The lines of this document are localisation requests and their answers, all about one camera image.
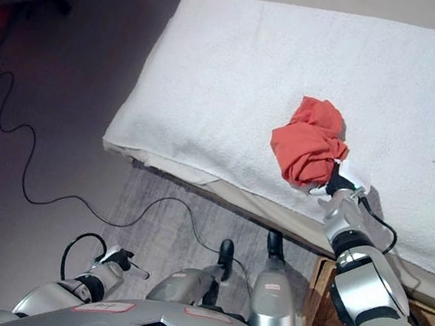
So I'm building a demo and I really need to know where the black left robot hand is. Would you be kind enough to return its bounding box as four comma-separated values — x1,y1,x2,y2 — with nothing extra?
93,242,155,282

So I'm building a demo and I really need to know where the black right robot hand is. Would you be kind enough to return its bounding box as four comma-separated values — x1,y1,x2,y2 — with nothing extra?
306,153,376,207

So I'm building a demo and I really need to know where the orange cloth garment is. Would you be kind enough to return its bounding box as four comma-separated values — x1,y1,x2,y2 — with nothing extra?
263,91,357,194

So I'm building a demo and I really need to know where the woven wicker basket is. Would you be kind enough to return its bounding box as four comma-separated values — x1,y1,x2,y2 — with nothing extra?
300,253,435,326

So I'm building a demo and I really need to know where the beige bed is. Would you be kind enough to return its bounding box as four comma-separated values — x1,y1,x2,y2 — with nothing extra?
84,0,435,309

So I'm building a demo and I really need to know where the grey floor rug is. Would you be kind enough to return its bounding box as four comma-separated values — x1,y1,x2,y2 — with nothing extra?
85,161,435,326

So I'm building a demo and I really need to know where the silver left robot leg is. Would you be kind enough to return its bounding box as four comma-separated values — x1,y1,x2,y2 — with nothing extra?
144,227,239,315

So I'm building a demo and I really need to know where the silver robot leg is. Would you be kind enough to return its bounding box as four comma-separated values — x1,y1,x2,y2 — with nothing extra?
246,227,314,326
144,227,239,315

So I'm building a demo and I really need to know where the white terry blanket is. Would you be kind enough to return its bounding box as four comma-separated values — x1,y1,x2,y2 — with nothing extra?
88,0,435,282

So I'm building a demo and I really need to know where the silver right robot leg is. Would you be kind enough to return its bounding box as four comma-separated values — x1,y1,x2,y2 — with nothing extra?
246,227,314,326

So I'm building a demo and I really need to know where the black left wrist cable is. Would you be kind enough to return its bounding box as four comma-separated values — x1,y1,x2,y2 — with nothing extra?
58,228,110,288

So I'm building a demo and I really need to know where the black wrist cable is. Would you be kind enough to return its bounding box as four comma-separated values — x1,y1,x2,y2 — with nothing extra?
58,228,110,288
347,194,435,288

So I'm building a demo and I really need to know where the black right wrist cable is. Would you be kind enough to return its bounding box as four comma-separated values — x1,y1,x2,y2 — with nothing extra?
347,194,435,288

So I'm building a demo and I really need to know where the thin black floor cable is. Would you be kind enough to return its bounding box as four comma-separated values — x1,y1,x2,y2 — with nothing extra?
0,69,285,299

